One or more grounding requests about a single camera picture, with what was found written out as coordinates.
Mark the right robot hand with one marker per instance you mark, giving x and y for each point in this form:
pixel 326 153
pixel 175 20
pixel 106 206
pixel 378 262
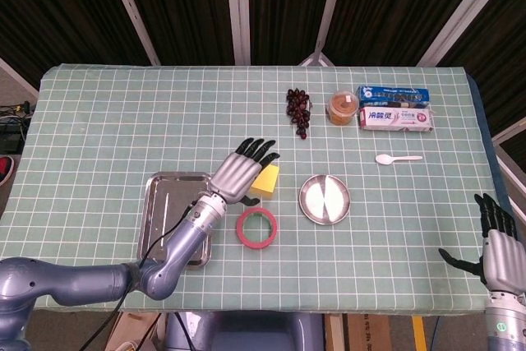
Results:
pixel 503 260

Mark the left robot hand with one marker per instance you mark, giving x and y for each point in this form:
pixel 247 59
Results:
pixel 236 176

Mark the yellow sponge block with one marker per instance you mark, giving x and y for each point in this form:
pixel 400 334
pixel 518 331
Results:
pixel 267 180

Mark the red tape roll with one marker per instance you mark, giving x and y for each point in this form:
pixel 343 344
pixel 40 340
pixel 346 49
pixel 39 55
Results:
pixel 240 229

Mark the rectangular steel tray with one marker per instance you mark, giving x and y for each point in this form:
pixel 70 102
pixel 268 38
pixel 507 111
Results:
pixel 164 203

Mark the round steel plate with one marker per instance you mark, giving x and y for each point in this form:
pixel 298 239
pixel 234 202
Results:
pixel 324 199

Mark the dark red grape bunch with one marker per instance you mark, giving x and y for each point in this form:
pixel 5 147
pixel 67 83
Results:
pixel 299 108

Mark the clear jar of rubber bands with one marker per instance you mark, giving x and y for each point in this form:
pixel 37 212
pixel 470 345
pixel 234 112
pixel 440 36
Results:
pixel 342 106

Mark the green checked tablecloth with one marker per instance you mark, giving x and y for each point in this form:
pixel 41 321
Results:
pixel 102 121

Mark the white plastic spoon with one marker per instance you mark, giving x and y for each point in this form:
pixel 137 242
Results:
pixel 386 158

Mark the printed brown cardboard box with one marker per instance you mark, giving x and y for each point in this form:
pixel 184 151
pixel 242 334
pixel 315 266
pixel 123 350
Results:
pixel 365 334

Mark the blue-grey robot torso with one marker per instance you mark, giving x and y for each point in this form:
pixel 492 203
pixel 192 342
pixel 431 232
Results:
pixel 255 332

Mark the white pink toothpaste box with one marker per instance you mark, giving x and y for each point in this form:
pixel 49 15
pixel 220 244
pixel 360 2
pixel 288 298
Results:
pixel 394 118

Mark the blue carton box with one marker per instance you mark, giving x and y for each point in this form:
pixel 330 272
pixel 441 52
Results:
pixel 392 95

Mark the cardboard box with flaps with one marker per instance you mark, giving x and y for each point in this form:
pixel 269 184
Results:
pixel 135 332

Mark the white metal frame post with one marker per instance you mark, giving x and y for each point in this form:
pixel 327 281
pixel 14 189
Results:
pixel 328 10
pixel 239 10
pixel 460 14
pixel 131 14

